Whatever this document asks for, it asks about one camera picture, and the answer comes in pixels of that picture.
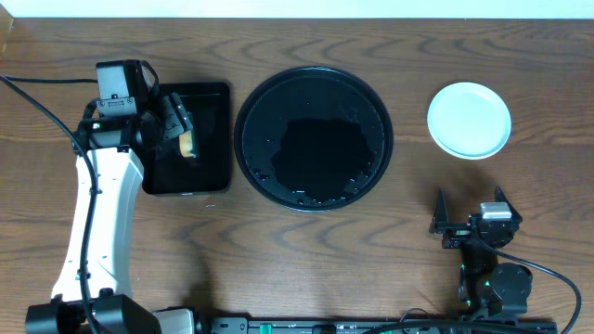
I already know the green yellow sponge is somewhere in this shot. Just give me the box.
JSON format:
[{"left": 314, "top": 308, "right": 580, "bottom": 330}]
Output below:
[{"left": 178, "top": 131, "right": 199, "bottom": 158}]

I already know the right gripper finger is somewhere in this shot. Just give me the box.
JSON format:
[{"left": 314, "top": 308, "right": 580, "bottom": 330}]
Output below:
[
  {"left": 494, "top": 186, "right": 521, "bottom": 218},
  {"left": 433, "top": 188, "right": 449, "bottom": 224}
]

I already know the black round tray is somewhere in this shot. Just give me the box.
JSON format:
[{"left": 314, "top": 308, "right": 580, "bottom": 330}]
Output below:
[{"left": 234, "top": 66, "right": 394, "bottom": 212}]

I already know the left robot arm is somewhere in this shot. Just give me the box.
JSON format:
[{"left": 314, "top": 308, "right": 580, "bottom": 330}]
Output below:
[{"left": 25, "top": 59, "right": 198, "bottom": 333}]

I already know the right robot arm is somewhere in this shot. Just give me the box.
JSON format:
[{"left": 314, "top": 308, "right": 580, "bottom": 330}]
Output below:
[{"left": 429, "top": 187, "right": 533, "bottom": 324}]

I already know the light blue plate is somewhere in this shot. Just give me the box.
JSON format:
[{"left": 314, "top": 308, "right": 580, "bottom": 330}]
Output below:
[{"left": 427, "top": 82, "right": 512, "bottom": 160}]

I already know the black rectangular tray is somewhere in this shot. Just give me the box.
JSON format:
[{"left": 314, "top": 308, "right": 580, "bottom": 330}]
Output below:
[{"left": 142, "top": 82, "right": 231, "bottom": 196}]

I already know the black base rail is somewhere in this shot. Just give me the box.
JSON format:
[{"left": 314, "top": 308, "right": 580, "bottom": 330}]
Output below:
[{"left": 152, "top": 306, "right": 558, "bottom": 334}]

